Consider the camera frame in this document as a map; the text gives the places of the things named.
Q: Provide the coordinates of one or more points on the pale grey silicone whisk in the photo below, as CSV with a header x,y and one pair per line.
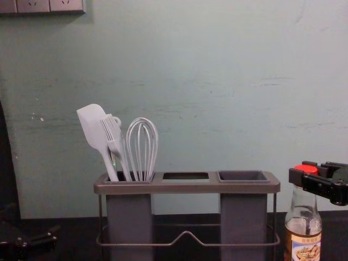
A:
x,y
152,141

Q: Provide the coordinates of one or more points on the pale grey silicone brush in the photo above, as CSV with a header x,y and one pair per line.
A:
x,y
108,130

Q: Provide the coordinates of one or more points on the grey wall socket panel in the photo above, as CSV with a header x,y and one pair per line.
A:
x,y
40,5

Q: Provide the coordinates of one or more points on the glass bottle with red cap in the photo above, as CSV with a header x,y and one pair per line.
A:
x,y
301,233

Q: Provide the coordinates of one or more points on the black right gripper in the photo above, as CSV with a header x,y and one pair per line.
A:
x,y
343,187

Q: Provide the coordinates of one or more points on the dark metal utensil rack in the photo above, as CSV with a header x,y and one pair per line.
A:
x,y
187,187

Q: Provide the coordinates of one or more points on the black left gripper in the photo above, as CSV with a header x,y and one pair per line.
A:
x,y
8,244

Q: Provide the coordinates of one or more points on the black table cloth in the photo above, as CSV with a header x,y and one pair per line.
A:
x,y
190,231

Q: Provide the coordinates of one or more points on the pale grey silicone spatula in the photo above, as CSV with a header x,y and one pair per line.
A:
x,y
91,122

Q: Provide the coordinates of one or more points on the grey plastic rack bin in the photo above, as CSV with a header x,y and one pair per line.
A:
x,y
243,217
129,217

